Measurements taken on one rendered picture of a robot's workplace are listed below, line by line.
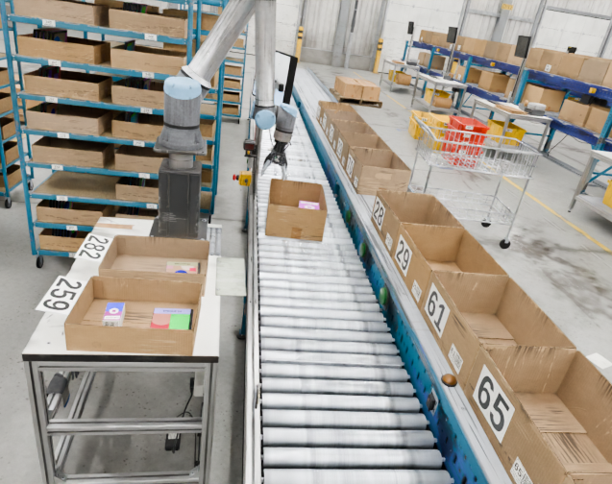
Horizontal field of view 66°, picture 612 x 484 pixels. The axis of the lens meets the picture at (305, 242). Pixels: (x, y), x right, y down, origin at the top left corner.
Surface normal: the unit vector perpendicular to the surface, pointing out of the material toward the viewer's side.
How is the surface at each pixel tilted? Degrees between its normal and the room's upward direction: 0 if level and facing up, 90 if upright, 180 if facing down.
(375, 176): 91
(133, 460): 0
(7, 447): 0
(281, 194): 90
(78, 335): 91
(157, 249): 89
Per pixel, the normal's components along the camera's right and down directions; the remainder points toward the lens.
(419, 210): 0.10, 0.44
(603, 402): -0.98, -0.08
